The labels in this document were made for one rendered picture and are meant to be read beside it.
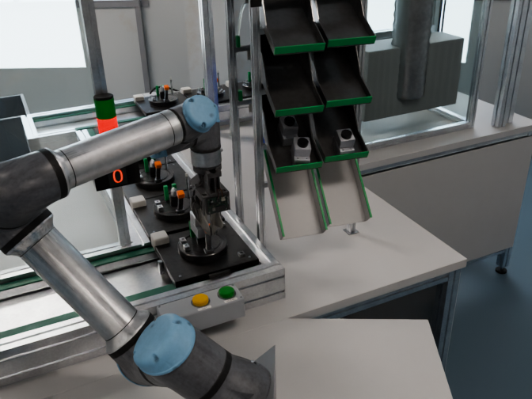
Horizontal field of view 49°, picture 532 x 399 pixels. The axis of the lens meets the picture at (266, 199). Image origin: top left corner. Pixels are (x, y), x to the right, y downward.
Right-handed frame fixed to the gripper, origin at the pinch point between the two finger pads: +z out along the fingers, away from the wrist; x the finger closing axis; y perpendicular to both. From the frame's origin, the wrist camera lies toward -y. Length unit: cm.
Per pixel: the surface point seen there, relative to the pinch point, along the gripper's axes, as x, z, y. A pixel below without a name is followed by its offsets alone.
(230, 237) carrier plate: 9.3, 10.1, -9.5
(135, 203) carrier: -11.0, 8.6, -40.3
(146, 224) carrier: -10.7, 10.0, -28.2
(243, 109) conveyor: 63, 15, -124
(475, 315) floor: 144, 107, -35
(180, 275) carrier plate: -9.9, 9.9, 2.8
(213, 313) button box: -6.6, 13.1, 17.7
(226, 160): 38, 21, -85
